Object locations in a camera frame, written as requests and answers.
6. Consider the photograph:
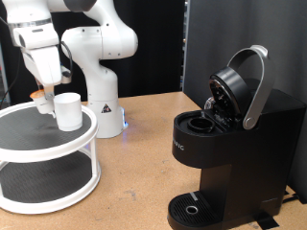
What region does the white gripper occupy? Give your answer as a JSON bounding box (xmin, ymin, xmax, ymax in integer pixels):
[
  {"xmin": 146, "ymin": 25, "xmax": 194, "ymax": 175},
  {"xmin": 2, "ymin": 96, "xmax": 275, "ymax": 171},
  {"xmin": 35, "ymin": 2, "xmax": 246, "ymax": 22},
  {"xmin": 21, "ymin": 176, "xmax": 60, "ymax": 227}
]
[{"xmin": 21, "ymin": 43, "xmax": 64, "ymax": 101}]

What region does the white mug green-taped handle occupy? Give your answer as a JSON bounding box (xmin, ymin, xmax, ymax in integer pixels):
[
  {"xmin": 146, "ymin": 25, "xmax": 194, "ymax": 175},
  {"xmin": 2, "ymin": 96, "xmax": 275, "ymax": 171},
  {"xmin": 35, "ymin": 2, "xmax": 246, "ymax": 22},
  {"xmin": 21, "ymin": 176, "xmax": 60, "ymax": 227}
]
[{"xmin": 52, "ymin": 92, "xmax": 83, "ymax": 132}]

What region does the black Keurig coffee machine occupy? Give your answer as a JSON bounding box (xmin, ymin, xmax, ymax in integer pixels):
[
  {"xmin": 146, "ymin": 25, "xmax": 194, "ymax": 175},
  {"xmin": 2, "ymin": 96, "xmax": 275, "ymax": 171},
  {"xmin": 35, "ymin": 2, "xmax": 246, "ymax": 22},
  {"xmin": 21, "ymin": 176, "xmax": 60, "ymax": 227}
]
[{"xmin": 166, "ymin": 44, "xmax": 307, "ymax": 230}]

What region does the white two-tier turntable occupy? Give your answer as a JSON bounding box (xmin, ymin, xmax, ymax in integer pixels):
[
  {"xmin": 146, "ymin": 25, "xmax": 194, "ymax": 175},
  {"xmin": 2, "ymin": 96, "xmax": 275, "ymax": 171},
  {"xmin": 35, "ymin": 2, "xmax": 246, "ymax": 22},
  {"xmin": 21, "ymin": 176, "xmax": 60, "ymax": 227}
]
[{"xmin": 0, "ymin": 100, "xmax": 103, "ymax": 215}]

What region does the black tape strip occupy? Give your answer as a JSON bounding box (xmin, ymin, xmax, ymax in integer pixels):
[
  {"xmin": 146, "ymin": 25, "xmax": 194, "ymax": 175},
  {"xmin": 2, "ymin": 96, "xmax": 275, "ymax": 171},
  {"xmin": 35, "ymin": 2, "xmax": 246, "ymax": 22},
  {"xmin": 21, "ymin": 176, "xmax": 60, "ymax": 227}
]
[{"xmin": 253, "ymin": 211, "xmax": 281, "ymax": 230}]

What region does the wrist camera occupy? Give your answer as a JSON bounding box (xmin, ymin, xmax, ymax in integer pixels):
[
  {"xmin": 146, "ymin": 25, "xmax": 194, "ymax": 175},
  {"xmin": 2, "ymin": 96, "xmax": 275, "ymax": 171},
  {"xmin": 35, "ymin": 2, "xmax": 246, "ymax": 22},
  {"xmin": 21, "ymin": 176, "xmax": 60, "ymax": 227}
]
[{"xmin": 60, "ymin": 65, "xmax": 73, "ymax": 85}]

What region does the thin black hanging cable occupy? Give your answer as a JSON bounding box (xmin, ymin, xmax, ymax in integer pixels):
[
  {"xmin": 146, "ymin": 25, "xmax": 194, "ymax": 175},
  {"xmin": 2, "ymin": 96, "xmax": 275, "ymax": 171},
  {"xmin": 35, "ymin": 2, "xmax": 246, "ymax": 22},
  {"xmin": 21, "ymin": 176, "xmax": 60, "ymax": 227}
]
[{"xmin": 0, "ymin": 54, "xmax": 25, "ymax": 108}]

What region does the black camera cable on arm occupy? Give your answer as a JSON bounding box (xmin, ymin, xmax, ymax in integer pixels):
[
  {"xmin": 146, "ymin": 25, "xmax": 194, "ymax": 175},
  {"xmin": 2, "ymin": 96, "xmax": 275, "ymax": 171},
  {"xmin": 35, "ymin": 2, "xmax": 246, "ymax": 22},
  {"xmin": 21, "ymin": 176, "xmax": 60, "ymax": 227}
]
[{"xmin": 59, "ymin": 40, "xmax": 74, "ymax": 80}]

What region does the black power cord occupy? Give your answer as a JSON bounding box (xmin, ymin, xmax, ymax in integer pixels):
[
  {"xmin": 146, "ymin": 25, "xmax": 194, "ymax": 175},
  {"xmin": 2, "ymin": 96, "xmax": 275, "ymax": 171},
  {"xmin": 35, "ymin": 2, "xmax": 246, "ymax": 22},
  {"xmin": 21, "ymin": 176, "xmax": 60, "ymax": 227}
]
[{"xmin": 282, "ymin": 191, "xmax": 307, "ymax": 205}]

